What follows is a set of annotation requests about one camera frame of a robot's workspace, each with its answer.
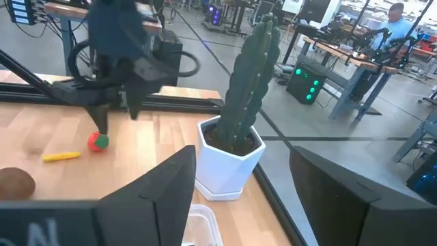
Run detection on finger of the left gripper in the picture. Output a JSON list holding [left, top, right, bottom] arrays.
[[86, 103, 111, 136], [124, 85, 152, 121]]

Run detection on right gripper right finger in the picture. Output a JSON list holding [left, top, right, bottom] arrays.
[[289, 146, 382, 246]]

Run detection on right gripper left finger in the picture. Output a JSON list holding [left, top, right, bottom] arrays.
[[96, 144, 197, 246]]

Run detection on red tomato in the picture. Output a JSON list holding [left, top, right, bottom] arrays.
[[87, 131, 110, 153]]

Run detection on brown kiwi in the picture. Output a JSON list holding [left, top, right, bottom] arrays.
[[0, 167, 36, 202]]

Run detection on clear plastic tupperware container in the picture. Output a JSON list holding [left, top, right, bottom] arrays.
[[180, 204, 225, 246]]

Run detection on black control box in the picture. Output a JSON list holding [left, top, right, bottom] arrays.
[[153, 29, 184, 86]]

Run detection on white hexagonal plant pot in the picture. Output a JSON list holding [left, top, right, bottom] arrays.
[[194, 115, 267, 202]]

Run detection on wooden table blue legs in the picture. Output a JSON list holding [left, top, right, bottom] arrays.
[[302, 36, 400, 121], [44, 1, 163, 77]]

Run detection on computer with purple lights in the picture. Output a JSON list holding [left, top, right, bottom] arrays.
[[204, 3, 225, 27]]

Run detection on computer with blue lights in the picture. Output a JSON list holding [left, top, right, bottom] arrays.
[[406, 160, 437, 206]]

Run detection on tall green cactus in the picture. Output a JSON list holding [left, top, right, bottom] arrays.
[[215, 13, 281, 154]]

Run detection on computer with green lights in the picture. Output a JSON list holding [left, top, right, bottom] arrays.
[[285, 61, 325, 105]]

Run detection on person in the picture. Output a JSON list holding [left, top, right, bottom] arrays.
[[370, 2, 419, 52]]

